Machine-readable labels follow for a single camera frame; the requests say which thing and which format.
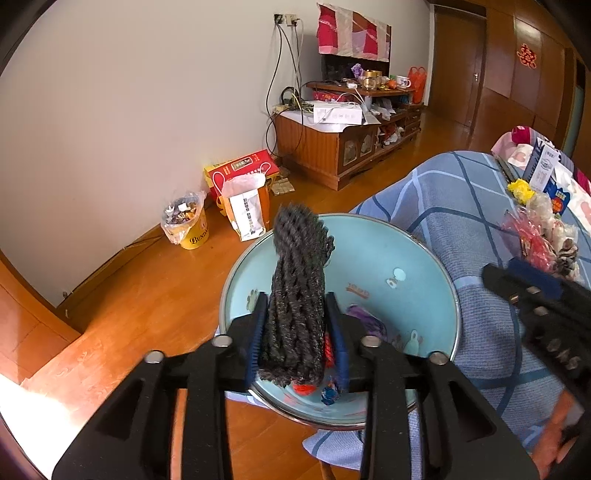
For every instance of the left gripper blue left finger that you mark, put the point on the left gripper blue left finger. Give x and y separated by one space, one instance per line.
255 322

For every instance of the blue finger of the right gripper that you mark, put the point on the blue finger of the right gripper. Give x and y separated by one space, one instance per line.
550 286

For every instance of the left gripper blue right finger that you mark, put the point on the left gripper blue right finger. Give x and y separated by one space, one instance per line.
339 348

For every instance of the grey patterned wrapper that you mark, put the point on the grey patterned wrapper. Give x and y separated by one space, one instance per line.
566 263

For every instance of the pink clear plastic bag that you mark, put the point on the pink clear plastic bag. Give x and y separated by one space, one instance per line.
534 247

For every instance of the yellow wrapper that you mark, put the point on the yellow wrapper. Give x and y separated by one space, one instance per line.
521 191

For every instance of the purple snack wrapper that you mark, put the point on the purple snack wrapper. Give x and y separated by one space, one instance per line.
373 325

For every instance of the yellow bucket with trash bag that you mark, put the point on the yellow bucket with trash bag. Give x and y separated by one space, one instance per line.
183 221

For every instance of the light blue enamel basin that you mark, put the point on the light blue enamel basin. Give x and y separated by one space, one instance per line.
383 270

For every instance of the blue plaid bed sheet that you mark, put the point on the blue plaid bed sheet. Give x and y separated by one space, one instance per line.
455 203

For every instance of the white blue milk carton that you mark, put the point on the white blue milk carton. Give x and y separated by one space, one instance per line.
541 165

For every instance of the metal ruler strip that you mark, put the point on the metal ruler strip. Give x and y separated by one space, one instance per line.
506 169

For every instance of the white plastic bag on floor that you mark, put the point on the white plastic bag on floor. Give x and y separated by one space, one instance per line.
243 206

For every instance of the red cardboard box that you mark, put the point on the red cardboard box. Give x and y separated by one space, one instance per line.
217 175

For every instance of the wooden tv cabinet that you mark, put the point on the wooden tv cabinet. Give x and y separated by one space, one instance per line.
331 154

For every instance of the wooden wardrobe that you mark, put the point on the wooden wardrobe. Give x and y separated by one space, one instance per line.
513 94

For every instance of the white box on cabinet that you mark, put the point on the white box on cabinet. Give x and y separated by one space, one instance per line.
342 113

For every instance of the red double happiness decoration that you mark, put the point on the red double happiness decoration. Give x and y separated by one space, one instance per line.
527 57

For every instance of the orange plastic bag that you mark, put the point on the orange plastic bag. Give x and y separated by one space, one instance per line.
418 78

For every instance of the wooden door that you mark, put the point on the wooden door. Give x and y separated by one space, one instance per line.
459 48

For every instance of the white mug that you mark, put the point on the white mug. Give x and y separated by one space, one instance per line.
403 82

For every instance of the glass jar on shelf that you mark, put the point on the glass jar on shelf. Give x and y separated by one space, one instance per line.
371 80

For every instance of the red pink patchwork cloth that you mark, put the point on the red pink patchwork cloth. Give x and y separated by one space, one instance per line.
347 33

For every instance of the wall power socket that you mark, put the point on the wall power socket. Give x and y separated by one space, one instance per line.
285 19

